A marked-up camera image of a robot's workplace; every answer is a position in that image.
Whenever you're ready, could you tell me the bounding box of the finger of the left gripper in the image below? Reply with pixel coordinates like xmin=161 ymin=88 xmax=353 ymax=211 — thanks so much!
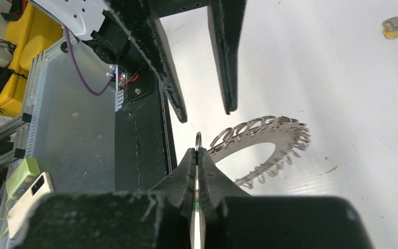
xmin=207 ymin=0 xmax=247 ymax=115
xmin=106 ymin=0 xmax=188 ymax=123

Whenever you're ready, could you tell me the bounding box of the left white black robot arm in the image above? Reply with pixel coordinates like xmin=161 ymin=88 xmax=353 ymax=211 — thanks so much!
xmin=34 ymin=1 xmax=246 ymax=123

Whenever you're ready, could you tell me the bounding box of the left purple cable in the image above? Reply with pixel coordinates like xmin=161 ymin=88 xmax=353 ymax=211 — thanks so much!
xmin=63 ymin=25 xmax=117 ymax=97

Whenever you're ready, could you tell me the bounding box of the green power bank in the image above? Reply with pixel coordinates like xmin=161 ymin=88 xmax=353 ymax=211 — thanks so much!
xmin=6 ymin=157 xmax=40 ymax=199

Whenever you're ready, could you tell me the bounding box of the left white slotted cable duct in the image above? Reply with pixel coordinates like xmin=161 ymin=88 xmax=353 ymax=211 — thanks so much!
xmin=114 ymin=65 xmax=124 ymax=112

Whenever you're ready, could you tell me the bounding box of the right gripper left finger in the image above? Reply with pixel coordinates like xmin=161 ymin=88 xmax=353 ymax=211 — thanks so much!
xmin=12 ymin=148 xmax=197 ymax=248

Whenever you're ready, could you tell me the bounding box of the metal disc with key rings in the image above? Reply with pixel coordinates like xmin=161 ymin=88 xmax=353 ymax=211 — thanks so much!
xmin=208 ymin=115 xmax=311 ymax=189

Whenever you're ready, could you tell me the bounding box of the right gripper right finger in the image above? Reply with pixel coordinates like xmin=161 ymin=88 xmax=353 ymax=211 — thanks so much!
xmin=197 ymin=148 xmax=373 ymax=248

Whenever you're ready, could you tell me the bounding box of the aluminium extrusion rail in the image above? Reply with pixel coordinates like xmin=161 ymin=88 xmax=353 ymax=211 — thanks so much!
xmin=0 ymin=34 xmax=73 ymax=179

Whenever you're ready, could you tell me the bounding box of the white smartphone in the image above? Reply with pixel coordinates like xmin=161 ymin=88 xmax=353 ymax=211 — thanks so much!
xmin=7 ymin=172 xmax=54 ymax=239

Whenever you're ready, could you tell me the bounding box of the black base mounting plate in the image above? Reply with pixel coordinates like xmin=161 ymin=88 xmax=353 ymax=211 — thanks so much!
xmin=115 ymin=68 xmax=177 ymax=191

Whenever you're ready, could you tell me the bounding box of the yellow seat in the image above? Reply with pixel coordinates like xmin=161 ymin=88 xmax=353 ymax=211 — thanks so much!
xmin=0 ymin=3 xmax=63 ymax=117

